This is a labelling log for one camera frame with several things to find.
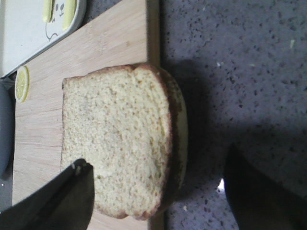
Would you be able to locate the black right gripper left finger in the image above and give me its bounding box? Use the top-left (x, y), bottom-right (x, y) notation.
top-left (0, 159), bottom-right (94, 230)

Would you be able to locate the yellow plastic knife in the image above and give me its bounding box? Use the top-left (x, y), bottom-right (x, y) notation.
top-left (62, 0), bottom-right (76, 31)

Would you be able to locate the light blue round plate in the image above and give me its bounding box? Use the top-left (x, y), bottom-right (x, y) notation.
top-left (0, 82), bottom-right (15, 180)

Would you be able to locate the white bear tray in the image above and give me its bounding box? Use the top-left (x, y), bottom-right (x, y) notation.
top-left (0, 0), bottom-right (87, 77)

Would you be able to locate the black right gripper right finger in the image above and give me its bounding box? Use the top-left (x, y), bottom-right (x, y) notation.
top-left (224, 145), bottom-right (307, 230)

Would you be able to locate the lemon slice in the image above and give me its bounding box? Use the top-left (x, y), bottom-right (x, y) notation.
top-left (15, 66), bottom-right (30, 103)

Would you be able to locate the bread slice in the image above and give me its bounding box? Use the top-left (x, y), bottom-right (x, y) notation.
top-left (61, 63), bottom-right (188, 220)

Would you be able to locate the yellow plastic fork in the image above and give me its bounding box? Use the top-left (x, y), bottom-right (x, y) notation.
top-left (42, 0), bottom-right (53, 23)

